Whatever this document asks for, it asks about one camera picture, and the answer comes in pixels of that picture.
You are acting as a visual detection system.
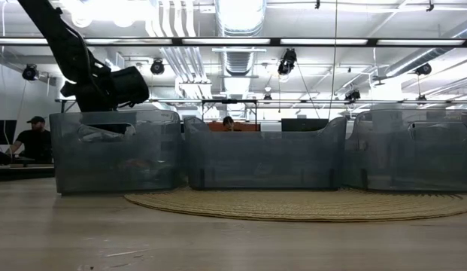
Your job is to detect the thin hanging black cable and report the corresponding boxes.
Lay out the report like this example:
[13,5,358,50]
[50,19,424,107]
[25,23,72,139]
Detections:
[328,0,338,121]

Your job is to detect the dark wall monitor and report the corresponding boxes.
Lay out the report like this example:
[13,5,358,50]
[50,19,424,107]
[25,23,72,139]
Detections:
[0,119,18,146]

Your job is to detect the black overhead light bar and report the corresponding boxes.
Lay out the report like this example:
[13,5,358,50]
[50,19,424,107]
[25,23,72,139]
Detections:
[0,36,467,48]

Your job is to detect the orange background partition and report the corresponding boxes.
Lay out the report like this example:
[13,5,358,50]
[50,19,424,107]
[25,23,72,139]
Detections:
[208,120,262,132]

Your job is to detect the round woven straw placemat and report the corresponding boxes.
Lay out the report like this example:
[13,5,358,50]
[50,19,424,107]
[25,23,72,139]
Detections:
[123,187,467,223]

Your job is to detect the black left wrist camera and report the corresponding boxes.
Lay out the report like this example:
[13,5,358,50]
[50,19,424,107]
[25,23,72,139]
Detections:
[111,65,150,109]

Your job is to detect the silver horizontal rail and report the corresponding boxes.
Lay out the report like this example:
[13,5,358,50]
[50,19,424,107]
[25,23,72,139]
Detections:
[54,98,467,105]

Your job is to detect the translucent grey plastic bin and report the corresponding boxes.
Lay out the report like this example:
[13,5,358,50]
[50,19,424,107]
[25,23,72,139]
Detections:
[344,108,467,193]
[183,115,348,190]
[49,108,183,196]

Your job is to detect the dark background table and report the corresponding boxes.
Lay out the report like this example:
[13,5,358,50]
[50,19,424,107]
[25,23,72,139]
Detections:
[0,161,56,182]

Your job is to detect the black background monitor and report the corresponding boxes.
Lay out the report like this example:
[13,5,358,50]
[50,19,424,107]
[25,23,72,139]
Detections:
[281,117,330,132]

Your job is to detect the silver ventilation duct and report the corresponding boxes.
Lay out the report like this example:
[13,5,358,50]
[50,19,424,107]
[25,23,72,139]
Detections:
[214,0,268,76]

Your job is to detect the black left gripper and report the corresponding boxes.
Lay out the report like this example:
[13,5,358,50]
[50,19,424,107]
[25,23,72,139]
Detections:
[59,73,117,113]

